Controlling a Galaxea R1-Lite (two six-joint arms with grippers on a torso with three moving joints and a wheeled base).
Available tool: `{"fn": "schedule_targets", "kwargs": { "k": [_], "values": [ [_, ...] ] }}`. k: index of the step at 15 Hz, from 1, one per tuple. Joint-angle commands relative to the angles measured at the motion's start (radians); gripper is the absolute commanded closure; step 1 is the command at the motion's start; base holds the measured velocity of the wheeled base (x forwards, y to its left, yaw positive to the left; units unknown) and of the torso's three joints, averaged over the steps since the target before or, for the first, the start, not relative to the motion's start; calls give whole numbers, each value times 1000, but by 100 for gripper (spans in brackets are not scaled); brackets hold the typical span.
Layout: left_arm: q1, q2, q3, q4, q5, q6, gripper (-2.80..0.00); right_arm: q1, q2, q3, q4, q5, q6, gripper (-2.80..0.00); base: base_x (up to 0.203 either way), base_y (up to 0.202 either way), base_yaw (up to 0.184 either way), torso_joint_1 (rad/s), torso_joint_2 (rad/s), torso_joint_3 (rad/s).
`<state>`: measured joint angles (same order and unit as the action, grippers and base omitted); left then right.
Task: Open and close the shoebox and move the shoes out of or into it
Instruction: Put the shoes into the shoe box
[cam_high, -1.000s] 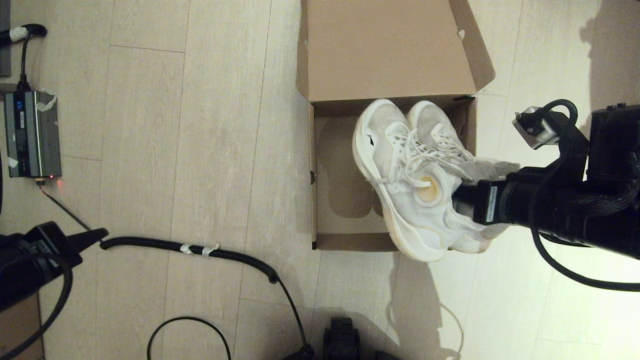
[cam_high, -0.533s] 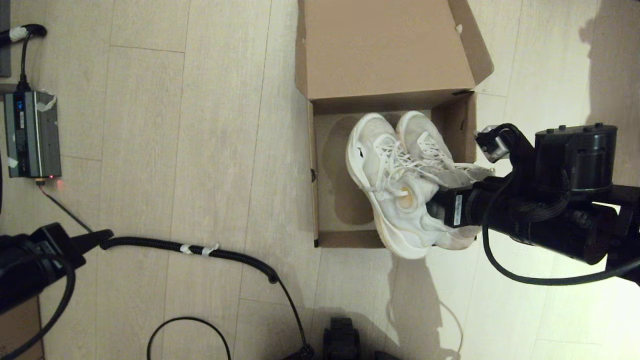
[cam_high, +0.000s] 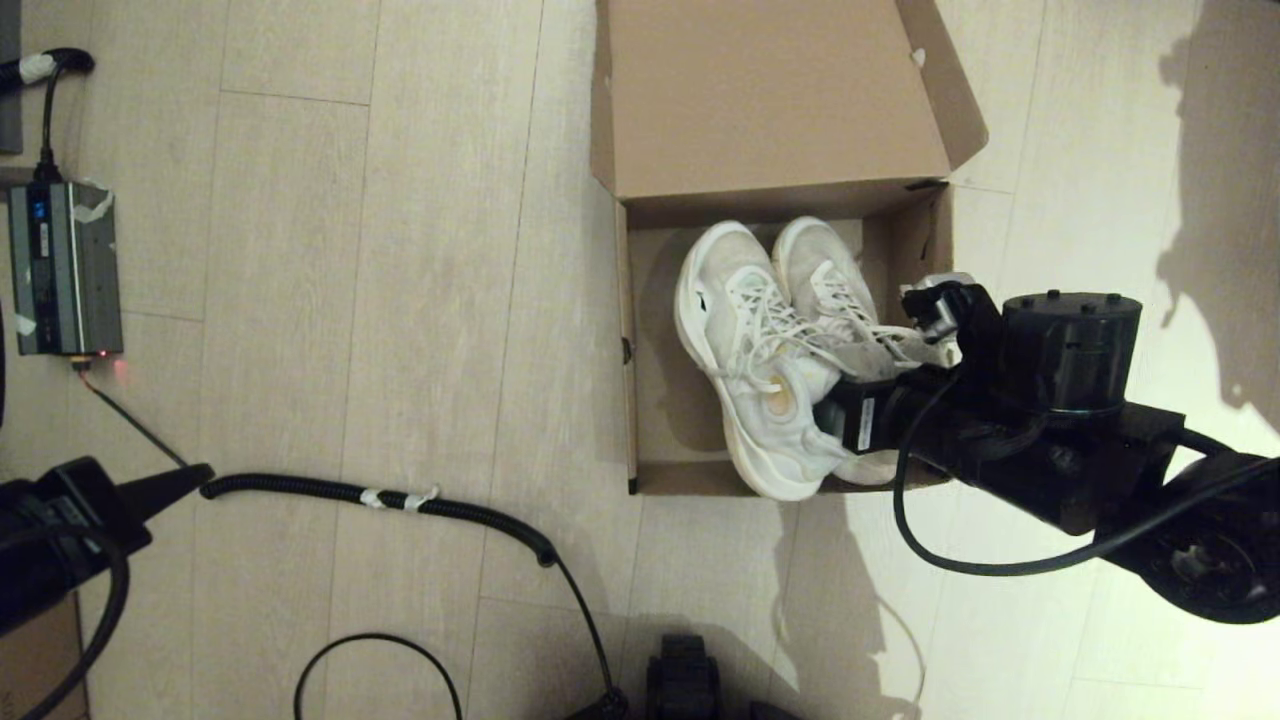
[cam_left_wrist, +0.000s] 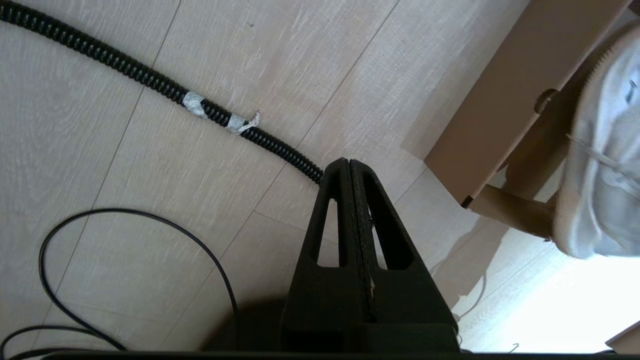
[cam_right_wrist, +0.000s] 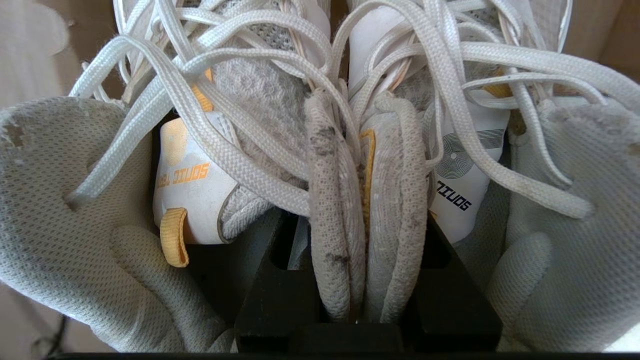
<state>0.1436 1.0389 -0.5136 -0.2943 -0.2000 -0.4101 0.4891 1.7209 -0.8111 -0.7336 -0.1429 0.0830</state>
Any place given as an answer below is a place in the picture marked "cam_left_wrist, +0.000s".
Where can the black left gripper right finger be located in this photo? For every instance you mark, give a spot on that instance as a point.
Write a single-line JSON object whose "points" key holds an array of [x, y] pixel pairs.
{"points": [[415, 300]]}

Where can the white lace-up sneaker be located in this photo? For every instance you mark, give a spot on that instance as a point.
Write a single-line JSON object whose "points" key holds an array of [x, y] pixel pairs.
{"points": [[605, 175]]}

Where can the brown cardboard shoe box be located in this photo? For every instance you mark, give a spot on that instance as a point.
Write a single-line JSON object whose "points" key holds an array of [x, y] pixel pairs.
{"points": [[500, 100]]}

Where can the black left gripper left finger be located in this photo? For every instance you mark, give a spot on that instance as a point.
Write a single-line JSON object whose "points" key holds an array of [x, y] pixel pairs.
{"points": [[310, 300]]}

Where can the white tape wrap with tail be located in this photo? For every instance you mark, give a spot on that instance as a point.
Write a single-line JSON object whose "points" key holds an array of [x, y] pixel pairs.
{"points": [[237, 124]]}

